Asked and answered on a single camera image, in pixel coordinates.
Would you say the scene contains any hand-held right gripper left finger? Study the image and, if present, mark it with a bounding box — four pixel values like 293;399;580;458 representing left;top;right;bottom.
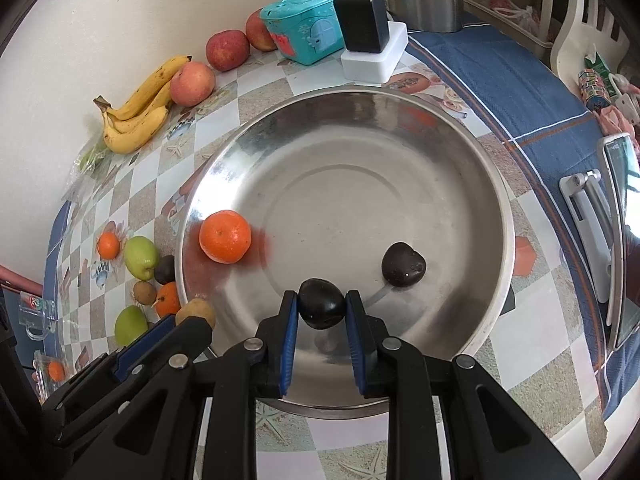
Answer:
99;289;300;480

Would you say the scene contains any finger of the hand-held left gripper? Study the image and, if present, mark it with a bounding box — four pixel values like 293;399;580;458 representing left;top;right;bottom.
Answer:
111;315;178;384
169;318;215;359

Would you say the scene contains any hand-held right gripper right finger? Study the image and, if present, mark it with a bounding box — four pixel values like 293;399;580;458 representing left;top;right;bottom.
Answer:
345;289;581;480

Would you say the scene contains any large brown kiwi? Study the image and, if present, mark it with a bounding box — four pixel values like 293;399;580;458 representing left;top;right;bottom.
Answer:
175;297;217;331

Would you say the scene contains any green apple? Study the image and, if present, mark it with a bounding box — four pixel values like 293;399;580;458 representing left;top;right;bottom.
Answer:
114;305;151;347
123;236;161;281

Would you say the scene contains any orange tangerine with stem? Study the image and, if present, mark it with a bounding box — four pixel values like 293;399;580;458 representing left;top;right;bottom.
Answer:
154;281;182;319

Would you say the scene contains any dark purple plum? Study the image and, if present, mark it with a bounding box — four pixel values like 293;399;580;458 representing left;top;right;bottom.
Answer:
153;255;177;286
298;278;346;331
381;241;427;288

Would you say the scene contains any small brown kiwi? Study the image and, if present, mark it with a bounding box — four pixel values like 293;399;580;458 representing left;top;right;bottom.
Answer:
132;280;158;306

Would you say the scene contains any large orange tangerine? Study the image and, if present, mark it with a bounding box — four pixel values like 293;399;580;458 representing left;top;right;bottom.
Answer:
199;209;252;265

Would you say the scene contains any small orange tangerine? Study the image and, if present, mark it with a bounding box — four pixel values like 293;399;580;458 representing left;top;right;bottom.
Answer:
96;232;121;260

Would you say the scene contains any round steel plate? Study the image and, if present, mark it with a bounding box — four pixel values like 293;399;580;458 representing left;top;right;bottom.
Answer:
175;85;517;418

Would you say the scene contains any clear plastic snack container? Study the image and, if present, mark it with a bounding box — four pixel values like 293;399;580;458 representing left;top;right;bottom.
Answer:
32;350;68;403

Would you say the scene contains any clear glass mug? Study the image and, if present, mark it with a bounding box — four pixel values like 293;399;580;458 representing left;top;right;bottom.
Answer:
19;292;57;343

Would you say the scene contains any clear bag of green fruit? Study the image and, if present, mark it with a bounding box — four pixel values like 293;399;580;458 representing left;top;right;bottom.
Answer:
65;135;118;201

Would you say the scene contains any yellow banana bunch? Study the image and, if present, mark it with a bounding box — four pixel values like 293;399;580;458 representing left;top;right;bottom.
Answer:
93;55;193;155

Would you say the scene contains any red apple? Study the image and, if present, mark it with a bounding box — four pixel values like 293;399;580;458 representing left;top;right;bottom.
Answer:
169;61;216;108
245;7;277;53
205;30;251;72

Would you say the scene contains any white power strip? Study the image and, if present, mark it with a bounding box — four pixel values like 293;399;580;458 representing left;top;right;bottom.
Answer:
341;21;410;85

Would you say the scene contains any tablet on white stand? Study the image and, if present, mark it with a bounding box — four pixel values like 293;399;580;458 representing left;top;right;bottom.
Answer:
596;131;640;350

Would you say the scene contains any teal toy house box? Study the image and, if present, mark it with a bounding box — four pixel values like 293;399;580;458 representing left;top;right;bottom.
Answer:
259;0;346;67

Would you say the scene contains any black power adapter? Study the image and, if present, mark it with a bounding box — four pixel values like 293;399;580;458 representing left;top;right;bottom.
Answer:
333;0;391;53

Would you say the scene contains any pink cloth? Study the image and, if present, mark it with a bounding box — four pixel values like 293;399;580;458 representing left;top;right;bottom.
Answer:
597;107;638;141

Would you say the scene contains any colourful cube-print box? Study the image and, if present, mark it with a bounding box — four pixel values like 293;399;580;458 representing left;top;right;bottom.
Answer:
578;62;613;111

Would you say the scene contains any pink plastic bag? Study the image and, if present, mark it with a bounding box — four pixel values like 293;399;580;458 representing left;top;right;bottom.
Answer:
487;0;543;36

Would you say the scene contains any green tissue packet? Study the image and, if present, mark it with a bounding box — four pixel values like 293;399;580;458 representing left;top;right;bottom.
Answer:
582;45;612;73

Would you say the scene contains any white plastic chair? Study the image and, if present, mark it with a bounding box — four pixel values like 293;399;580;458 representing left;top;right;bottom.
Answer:
542;0;631;78

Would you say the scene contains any pink rail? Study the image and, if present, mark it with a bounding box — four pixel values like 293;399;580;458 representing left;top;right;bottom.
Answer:
0;262;46;301

